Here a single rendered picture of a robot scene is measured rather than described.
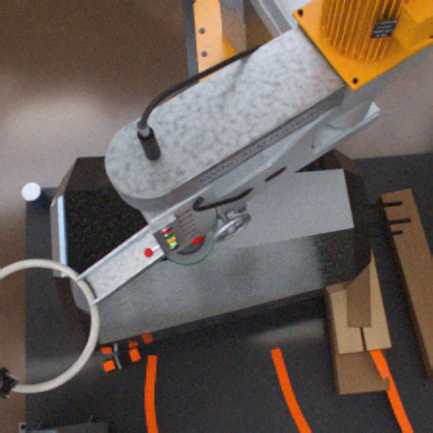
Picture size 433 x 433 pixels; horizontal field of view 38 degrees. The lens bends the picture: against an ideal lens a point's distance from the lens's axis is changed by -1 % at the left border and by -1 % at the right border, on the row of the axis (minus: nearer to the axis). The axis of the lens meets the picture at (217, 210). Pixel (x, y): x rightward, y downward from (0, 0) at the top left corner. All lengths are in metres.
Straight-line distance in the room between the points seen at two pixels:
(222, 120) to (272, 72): 0.19
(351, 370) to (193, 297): 0.95
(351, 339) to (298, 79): 1.62
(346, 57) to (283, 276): 1.09
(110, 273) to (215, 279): 0.42
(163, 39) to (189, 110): 2.20
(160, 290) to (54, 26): 2.06
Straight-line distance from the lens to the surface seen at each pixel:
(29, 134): 3.74
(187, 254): 2.39
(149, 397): 3.24
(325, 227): 2.45
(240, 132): 1.62
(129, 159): 1.62
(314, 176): 2.51
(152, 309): 2.56
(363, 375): 3.12
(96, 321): 2.34
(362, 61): 1.71
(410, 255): 3.27
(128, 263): 2.32
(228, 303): 2.56
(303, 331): 3.23
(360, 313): 3.03
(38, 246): 3.48
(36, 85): 3.86
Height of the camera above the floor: 3.22
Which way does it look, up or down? 73 degrees down
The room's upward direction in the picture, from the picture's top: 10 degrees counter-clockwise
